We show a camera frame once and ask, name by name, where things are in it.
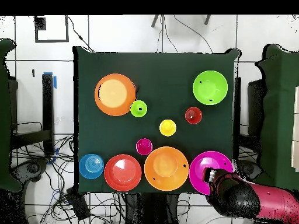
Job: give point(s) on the black square floor frame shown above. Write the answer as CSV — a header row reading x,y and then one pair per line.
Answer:
x,y
51,41

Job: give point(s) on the green plastic cup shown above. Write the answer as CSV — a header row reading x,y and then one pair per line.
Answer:
x,y
135,112

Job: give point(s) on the dark green tablecloth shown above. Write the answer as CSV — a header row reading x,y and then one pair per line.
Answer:
x,y
105,130

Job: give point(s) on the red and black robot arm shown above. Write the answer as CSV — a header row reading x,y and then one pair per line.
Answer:
x,y
268,203

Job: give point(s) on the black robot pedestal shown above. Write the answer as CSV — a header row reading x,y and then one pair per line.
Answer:
x,y
151,210

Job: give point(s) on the red plastic bowl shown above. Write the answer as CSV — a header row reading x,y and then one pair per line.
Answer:
x,y
122,172

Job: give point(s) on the green table with white boxes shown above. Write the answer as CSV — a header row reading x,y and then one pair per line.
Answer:
x,y
278,116

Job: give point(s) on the green plastic bowl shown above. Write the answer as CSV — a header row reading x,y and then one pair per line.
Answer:
x,y
210,87

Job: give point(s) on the black power strip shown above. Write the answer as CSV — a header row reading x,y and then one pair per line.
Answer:
x,y
78,205

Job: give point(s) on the white boxes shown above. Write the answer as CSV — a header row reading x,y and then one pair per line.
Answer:
x,y
296,130

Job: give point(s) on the green cloth covered table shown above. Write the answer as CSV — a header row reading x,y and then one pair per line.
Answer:
x,y
7,116

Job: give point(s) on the orange plastic bowl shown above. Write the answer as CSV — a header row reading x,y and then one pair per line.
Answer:
x,y
112,93
165,168

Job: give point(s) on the black bench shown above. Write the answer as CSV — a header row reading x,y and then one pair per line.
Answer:
x,y
48,112

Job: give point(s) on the yellow plastic cup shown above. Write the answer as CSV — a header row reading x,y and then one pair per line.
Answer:
x,y
167,128

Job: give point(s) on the blue plastic bowl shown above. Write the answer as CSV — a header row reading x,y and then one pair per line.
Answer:
x,y
91,166

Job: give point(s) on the pink plastic bowl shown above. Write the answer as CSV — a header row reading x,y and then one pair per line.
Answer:
x,y
197,172

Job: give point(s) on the small black floor marker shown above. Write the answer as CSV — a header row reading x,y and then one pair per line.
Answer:
x,y
33,73

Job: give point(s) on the red plastic cup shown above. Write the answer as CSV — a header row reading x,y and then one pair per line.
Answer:
x,y
193,115

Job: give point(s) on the crimson plastic cup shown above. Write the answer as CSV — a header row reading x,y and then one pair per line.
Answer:
x,y
143,146

